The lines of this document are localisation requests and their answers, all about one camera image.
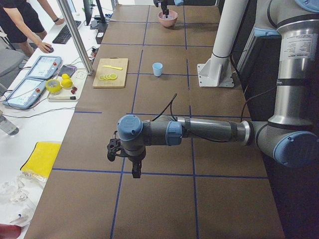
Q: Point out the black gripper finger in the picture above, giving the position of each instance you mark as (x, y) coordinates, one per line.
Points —
(136, 170)
(165, 12)

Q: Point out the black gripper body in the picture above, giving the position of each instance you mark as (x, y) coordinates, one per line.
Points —
(163, 5)
(136, 158)

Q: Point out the person forearm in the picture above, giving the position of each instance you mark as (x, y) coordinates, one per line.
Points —
(27, 31)

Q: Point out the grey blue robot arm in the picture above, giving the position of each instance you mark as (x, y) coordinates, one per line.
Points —
(286, 136)
(174, 2)

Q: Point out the ice cubes in bowl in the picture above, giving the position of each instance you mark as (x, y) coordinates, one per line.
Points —
(170, 17)

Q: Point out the light blue cup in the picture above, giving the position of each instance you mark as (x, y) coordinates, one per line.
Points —
(157, 69)

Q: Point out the person right hand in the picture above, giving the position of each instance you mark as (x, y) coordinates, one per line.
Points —
(43, 46)

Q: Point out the pink bowl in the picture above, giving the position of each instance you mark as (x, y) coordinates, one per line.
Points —
(168, 21)

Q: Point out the black power strip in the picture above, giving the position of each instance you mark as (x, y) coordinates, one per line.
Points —
(100, 33)

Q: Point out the black monitor stand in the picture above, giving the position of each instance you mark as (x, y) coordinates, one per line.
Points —
(88, 11)

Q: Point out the bamboo cutting board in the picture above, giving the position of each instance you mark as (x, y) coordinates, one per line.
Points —
(120, 81)

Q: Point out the yellow plastic knife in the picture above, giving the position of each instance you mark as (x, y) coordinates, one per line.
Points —
(112, 67)

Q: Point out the white tray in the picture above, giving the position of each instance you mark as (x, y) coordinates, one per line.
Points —
(78, 79)

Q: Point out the yellow cloth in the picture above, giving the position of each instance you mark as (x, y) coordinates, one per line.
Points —
(42, 158)

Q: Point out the yellow lemon front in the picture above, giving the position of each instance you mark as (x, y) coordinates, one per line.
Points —
(66, 83)

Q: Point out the yellow lemon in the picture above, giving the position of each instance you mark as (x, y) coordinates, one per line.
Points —
(65, 76)
(66, 83)

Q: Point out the black keyboard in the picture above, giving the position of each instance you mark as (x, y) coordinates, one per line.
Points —
(63, 36)

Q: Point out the yellow lemon back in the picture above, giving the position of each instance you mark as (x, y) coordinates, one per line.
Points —
(65, 76)

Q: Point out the yellow tape roll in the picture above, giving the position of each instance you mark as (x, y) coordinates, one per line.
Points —
(53, 86)

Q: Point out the clear plastic bag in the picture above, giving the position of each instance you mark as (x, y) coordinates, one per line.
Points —
(19, 198)

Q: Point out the lower teach pendant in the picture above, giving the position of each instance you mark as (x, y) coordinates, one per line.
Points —
(26, 93)

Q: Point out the teach pendant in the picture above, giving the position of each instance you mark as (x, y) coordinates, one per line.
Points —
(44, 67)
(26, 93)

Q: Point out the upper teach pendant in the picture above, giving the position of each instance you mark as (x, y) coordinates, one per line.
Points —
(44, 67)

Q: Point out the clear water bottle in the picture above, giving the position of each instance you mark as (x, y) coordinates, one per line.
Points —
(7, 126)

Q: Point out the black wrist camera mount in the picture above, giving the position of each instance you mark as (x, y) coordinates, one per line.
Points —
(114, 148)

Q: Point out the white camera pole base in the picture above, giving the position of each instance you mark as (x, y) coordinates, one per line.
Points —
(216, 72)

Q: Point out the black handled tool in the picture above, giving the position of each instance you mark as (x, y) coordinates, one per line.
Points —
(62, 98)

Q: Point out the aluminium frame post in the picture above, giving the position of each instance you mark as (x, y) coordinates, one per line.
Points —
(66, 12)

